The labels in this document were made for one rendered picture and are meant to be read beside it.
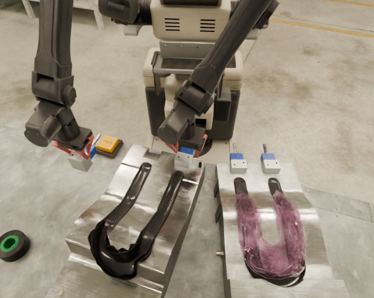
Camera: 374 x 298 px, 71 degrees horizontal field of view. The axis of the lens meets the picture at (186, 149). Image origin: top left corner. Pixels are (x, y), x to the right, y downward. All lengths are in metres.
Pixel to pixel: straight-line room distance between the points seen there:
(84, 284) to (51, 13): 0.61
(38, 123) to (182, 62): 0.57
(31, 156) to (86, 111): 1.48
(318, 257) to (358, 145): 1.80
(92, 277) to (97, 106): 2.01
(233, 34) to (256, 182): 0.48
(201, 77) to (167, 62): 0.43
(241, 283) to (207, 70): 0.48
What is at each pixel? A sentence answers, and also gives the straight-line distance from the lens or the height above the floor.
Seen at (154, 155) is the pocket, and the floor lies 0.86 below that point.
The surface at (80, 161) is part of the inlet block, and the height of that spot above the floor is 0.96.
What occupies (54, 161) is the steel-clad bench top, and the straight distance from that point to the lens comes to 1.09.
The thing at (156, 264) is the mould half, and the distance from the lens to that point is 0.66.
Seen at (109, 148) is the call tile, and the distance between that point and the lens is 1.01.
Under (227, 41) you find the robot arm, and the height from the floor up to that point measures 1.30.
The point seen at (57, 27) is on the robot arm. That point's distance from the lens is 0.63.
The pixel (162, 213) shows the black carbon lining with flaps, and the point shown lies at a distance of 0.77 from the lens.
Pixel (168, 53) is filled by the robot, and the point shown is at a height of 1.06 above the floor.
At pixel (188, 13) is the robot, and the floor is 1.19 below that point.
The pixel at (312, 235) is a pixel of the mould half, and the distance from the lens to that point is 0.80.
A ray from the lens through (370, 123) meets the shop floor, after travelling 2.78.
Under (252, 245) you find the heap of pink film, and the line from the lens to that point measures 0.72.
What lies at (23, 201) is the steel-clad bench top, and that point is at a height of 0.80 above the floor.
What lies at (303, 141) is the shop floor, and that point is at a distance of 2.34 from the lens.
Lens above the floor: 1.56
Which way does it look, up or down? 48 degrees down
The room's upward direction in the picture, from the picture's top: straight up
